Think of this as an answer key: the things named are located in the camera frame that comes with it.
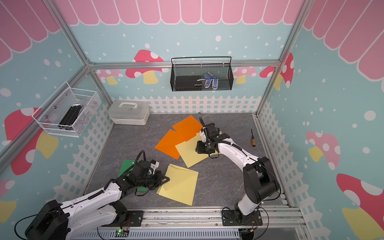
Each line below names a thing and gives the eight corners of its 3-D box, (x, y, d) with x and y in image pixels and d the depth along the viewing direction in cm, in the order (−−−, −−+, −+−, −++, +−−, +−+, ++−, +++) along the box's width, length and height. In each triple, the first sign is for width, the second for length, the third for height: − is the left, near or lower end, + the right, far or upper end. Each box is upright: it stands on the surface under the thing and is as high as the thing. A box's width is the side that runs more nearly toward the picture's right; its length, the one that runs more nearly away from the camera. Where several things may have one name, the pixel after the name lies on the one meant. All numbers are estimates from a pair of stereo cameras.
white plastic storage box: (111, 126, 115) (103, 115, 105) (118, 112, 126) (111, 100, 115) (147, 126, 115) (142, 114, 105) (151, 112, 126) (146, 100, 115)
